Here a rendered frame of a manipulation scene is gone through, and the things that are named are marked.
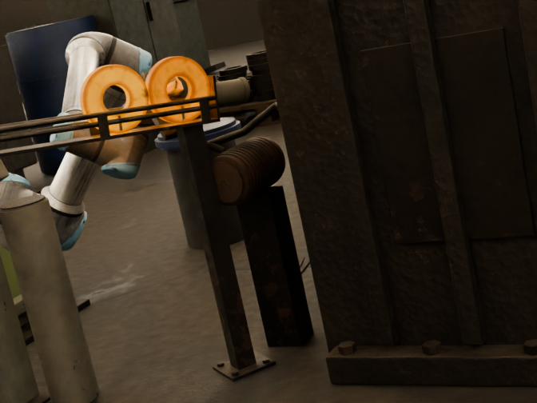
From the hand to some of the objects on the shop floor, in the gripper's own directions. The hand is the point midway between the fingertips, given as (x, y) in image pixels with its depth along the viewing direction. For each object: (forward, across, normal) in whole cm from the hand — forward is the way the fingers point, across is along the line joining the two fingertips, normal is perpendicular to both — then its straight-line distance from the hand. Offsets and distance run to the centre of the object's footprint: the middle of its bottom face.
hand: (175, 85), depth 233 cm
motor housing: (-24, +14, +67) cm, 73 cm away
